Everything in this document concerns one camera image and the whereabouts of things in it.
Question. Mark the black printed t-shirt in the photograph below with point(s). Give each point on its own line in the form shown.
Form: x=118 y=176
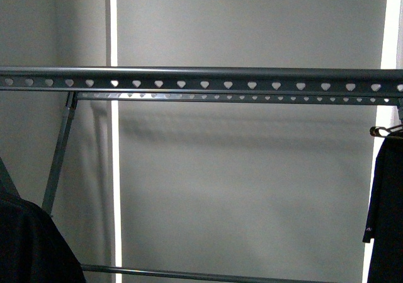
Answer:
x=32 y=248

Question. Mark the grey metal clothes rack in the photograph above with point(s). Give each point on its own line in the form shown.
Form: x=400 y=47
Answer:
x=246 y=174

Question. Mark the metal hanger at right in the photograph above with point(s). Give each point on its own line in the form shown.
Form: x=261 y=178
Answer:
x=387 y=132

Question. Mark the black hanging t-shirt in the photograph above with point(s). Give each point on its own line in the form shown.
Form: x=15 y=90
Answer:
x=384 y=219

